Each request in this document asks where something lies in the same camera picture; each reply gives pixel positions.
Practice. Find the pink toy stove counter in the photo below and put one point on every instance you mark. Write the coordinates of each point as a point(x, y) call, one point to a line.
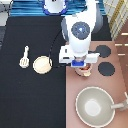
point(114, 84)

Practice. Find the cream round plate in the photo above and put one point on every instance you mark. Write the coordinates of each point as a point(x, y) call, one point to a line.
point(42, 64)

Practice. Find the pink toy pot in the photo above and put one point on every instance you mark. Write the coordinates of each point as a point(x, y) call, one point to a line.
point(84, 71)

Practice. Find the grey sink bowl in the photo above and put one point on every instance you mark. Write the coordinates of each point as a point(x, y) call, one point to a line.
point(93, 107)

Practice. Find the dark round burner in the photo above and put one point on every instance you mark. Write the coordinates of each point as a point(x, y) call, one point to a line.
point(103, 50)
point(106, 69)

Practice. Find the dark round burner front right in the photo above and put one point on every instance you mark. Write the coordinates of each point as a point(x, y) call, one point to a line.
point(106, 69)

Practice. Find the dark round burner back right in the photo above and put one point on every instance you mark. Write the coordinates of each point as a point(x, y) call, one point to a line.
point(103, 50)

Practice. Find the grey sink faucet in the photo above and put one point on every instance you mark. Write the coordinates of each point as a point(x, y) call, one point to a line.
point(123, 105)

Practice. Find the robot base blue white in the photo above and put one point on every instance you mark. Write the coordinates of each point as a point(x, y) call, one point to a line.
point(54, 7)

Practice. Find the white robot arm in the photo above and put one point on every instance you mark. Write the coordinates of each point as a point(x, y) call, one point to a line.
point(76, 30)

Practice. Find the white gripper blue base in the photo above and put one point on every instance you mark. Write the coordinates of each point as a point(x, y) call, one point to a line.
point(76, 60)

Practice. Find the wooden shelf unit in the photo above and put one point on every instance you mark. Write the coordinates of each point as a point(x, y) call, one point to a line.
point(117, 14)

